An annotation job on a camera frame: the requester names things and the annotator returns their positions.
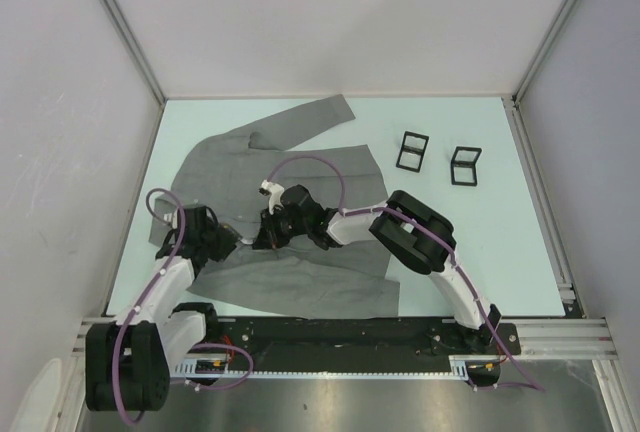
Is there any aluminium frame post left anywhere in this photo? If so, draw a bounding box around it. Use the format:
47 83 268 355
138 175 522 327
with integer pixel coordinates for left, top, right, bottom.
98 0 167 107

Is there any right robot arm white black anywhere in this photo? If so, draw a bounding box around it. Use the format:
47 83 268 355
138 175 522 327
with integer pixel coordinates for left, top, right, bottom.
251 181 502 353

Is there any aluminium frame post right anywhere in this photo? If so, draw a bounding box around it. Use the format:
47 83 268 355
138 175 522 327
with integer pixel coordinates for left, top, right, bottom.
511 0 580 108

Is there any grey button-up shirt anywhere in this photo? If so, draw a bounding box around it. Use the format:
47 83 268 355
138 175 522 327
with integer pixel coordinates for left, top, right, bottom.
170 95 400 319

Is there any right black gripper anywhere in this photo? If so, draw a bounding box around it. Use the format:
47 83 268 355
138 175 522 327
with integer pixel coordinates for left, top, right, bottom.
253 205 310 251

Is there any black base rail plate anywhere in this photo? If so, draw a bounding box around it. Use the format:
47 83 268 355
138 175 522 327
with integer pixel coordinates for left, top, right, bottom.
217 317 521 372

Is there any black frame stand right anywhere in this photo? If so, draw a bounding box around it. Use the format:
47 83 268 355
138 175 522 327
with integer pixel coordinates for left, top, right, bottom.
450 146 483 187

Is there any black frame stand left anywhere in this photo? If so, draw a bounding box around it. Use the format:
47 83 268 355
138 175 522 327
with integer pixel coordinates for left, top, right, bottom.
395 131 430 173

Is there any white slotted cable duct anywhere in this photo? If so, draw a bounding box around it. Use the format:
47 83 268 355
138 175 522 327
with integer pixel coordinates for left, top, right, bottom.
170 357 468 388

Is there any black frame stand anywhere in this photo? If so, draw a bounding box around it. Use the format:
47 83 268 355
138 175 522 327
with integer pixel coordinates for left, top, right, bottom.
395 131 430 173
450 146 483 187

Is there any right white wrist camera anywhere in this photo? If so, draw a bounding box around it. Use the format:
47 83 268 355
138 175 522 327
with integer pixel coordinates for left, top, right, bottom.
259 180 285 215

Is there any aluminium frame post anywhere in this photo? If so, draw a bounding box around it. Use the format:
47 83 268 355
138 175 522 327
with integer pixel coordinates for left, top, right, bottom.
98 0 167 107
511 0 580 108

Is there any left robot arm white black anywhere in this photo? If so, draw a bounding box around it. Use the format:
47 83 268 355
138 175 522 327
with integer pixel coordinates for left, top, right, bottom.
85 205 238 413

